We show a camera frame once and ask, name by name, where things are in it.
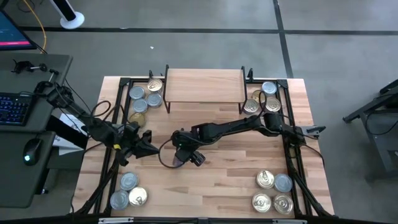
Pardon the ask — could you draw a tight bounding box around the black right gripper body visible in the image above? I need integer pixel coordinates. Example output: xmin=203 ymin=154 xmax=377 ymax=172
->
xmin=170 ymin=129 xmax=205 ymax=155

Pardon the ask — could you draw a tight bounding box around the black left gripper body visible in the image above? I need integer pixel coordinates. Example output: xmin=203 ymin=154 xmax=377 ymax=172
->
xmin=113 ymin=121 xmax=141 ymax=156

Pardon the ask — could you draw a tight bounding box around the green label albacore tuna can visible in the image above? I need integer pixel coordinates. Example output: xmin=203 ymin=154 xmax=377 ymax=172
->
xmin=129 ymin=112 xmax=146 ymax=128
xmin=251 ymin=90 xmax=267 ymax=103

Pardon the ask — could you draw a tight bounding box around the wooden shelf black metal frame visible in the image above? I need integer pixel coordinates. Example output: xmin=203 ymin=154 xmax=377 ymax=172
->
xmin=164 ymin=64 xmax=248 ymax=115

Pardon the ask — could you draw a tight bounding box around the white paper sheet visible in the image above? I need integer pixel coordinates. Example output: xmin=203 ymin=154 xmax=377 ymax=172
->
xmin=52 ymin=113 xmax=85 ymax=156

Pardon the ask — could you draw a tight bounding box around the black computer mouse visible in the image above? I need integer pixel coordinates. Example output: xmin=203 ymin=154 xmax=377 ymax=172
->
xmin=22 ymin=138 xmax=44 ymax=167

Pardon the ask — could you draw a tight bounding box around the black desk clamp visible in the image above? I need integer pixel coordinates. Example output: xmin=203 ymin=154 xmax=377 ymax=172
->
xmin=11 ymin=60 xmax=48 ymax=75
xmin=33 ymin=68 xmax=60 ymax=95

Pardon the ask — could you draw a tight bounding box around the grey desk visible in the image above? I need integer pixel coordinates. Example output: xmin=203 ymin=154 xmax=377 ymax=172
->
xmin=0 ymin=52 xmax=74 ymax=209

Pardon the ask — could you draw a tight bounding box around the backlit black keyboard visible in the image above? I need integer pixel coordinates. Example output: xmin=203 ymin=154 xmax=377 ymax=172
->
xmin=0 ymin=92 xmax=34 ymax=127

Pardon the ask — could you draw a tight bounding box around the white base black pole stand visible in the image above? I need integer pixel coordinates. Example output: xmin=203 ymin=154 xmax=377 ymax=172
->
xmin=49 ymin=0 xmax=85 ymax=30

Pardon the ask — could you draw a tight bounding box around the computer monitor with pink stripe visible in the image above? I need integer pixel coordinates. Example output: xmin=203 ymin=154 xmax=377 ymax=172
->
xmin=0 ymin=9 xmax=37 ymax=51

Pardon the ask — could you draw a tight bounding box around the dark grey side cart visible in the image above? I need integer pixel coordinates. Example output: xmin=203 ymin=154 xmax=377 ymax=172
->
xmin=343 ymin=79 xmax=398 ymax=181

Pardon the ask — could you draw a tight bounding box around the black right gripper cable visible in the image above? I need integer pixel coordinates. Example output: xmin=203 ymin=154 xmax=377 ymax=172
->
xmin=157 ymin=138 xmax=187 ymax=170

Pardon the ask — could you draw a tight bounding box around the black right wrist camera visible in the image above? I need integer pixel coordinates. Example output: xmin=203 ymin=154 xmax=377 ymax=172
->
xmin=189 ymin=151 xmax=206 ymax=167

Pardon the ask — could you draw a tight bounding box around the black metal table frame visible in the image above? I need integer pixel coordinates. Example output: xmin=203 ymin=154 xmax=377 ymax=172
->
xmin=73 ymin=68 xmax=334 ymax=219

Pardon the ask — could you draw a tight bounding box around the grey angled bracket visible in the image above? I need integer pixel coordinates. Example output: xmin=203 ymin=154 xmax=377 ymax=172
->
xmin=303 ymin=124 xmax=326 ymax=138

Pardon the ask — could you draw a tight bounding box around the yellow cable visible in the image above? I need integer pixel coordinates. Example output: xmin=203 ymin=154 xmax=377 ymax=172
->
xmin=21 ymin=0 xmax=47 ymax=54

